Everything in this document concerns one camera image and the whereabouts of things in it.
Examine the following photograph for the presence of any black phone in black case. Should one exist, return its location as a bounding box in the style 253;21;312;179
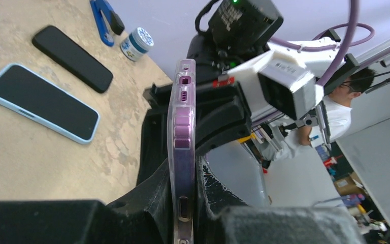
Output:
31;25;113;94

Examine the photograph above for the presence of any person in white shirt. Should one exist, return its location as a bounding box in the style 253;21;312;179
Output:
256;67;375;168

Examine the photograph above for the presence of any small white blue jar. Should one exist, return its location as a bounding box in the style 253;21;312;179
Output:
120;27;154;62

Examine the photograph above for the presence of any blue stapler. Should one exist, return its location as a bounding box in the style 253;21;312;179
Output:
89;0;125;47

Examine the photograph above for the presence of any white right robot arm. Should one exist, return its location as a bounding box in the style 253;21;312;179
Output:
187;1;359;154

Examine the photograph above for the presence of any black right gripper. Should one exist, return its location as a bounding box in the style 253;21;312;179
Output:
136;82;251;185

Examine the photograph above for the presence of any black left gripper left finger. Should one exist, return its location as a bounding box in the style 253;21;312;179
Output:
0;161;172;243

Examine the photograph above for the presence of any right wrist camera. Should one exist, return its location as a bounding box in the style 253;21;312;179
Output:
226;50;324;123

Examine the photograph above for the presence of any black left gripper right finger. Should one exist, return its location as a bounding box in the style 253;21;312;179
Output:
194;157;364;243

